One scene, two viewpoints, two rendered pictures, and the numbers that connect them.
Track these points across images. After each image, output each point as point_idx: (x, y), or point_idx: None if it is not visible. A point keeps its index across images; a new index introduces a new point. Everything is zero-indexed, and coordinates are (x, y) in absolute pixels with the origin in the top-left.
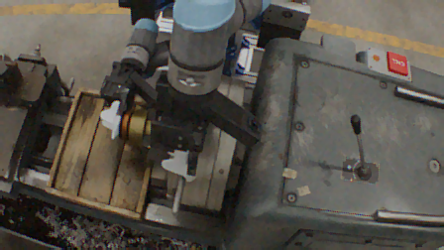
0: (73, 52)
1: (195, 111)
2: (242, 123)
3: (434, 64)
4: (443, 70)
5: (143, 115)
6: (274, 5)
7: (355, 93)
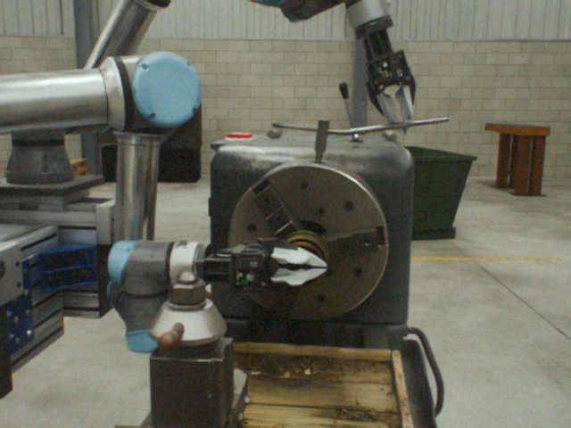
0: None
1: None
2: None
3: (32, 374)
4: (46, 368)
5: (295, 234)
6: (113, 206)
7: (279, 141)
